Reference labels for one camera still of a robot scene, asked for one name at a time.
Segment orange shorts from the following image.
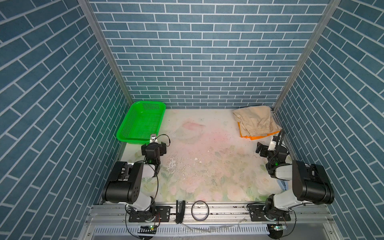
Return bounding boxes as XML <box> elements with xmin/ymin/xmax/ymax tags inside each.
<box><xmin>238</xmin><ymin>122</ymin><xmax>280</xmax><ymax>141</ymax></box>

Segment green plastic basket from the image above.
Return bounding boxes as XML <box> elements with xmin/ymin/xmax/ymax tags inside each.
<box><xmin>116</xmin><ymin>101</ymin><xmax>166</xmax><ymax>145</ymax></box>

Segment beige shorts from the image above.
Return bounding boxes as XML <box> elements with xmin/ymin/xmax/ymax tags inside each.
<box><xmin>233</xmin><ymin>106</ymin><xmax>282</xmax><ymax>137</ymax></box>

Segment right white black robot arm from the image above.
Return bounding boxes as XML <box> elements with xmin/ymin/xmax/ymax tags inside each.
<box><xmin>247</xmin><ymin>142</ymin><xmax>335</xmax><ymax>222</ymax></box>

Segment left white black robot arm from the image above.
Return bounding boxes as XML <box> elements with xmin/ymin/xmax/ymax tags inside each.
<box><xmin>102</xmin><ymin>142</ymin><xmax>167</xmax><ymax>223</ymax></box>

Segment right circuit board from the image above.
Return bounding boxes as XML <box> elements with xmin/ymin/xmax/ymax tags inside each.
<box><xmin>267</xmin><ymin>224</ymin><xmax>285</xmax><ymax>236</ymax></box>

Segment circuit board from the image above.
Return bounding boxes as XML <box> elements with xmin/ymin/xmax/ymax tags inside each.
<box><xmin>138</xmin><ymin>226</ymin><xmax>158</xmax><ymax>235</ymax></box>
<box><xmin>267</xmin><ymin>224</ymin><xmax>285</xmax><ymax>236</ymax></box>

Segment left circuit board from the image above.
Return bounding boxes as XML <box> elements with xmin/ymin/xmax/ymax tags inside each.
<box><xmin>138</xmin><ymin>226</ymin><xmax>158</xmax><ymax>235</ymax></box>

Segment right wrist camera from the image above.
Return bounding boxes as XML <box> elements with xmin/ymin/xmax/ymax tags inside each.
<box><xmin>268</xmin><ymin>136</ymin><xmax>278</xmax><ymax>151</ymax></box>

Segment blue wall clip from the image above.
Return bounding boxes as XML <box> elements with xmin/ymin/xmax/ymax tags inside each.
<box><xmin>278</xmin><ymin>180</ymin><xmax>289</xmax><ymax>191</ymax></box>

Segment black clamp bracket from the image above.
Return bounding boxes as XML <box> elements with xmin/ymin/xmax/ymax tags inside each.
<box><xmin>175</xmin><ymin>200</ymin><xmax>186</xmax><ymax>224</ymax></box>

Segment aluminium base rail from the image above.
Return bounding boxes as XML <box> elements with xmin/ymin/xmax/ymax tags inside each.
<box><xmin>80</xmin><ymin>202</ymin><xmax>342</xmax><ymax>240</ymax></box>

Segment black cable ring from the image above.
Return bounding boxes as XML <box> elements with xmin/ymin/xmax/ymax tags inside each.
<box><xmin>191</xmin><ymin>200</ymin><xmax>210</xmax><ymax>222</ymax></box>

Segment right corner aluminium post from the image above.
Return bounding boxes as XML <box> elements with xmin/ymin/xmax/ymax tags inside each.
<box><xmin>273</xmin><ymin>0</ymin><xmax>341</xmax><ymax>115</ymax></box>

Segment corner aluminium post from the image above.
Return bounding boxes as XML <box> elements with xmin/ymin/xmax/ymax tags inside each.
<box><xmin>78</xmin><ymin>0</ymin><xmax>133</xmax><ymax>105</ymax></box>
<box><xmin>273</xmin><ymin>0</ymin><xmax>341</xmax><ymax>115</ymax></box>

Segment left corner aluminium post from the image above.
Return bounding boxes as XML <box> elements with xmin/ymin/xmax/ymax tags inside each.
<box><xmin>78</xmin><ymin>0</ymin><xmax>133</xmax><ymax>105</ymax></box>

